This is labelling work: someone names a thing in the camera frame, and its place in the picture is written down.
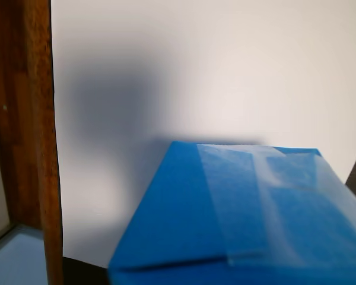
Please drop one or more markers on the blue paper box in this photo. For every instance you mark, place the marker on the blue paper box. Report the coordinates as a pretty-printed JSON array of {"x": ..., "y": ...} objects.
[{"x": 195, "y": 222}]

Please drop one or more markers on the white zone 2 paper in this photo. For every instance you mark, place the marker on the white zone 2 paper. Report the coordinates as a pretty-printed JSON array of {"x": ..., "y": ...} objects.
[{"x": 225, "y": 74}]

